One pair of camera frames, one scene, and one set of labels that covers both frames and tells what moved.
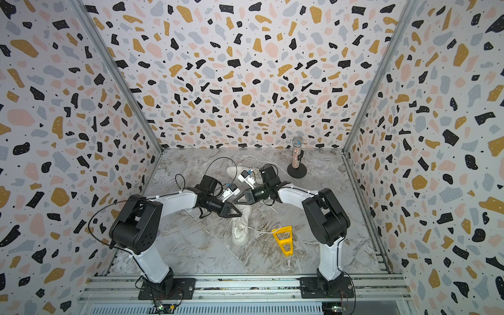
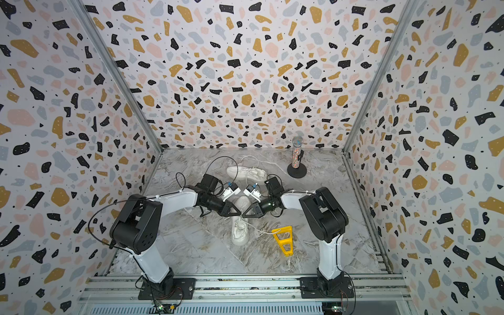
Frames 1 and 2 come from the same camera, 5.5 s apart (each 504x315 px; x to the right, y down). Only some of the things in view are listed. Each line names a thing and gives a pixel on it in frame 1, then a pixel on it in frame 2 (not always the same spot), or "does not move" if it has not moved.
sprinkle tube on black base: (296, 169) does not move
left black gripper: (226, 209) does not move
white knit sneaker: (240, 231) does not move
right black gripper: (249, 195) → (256, 209)
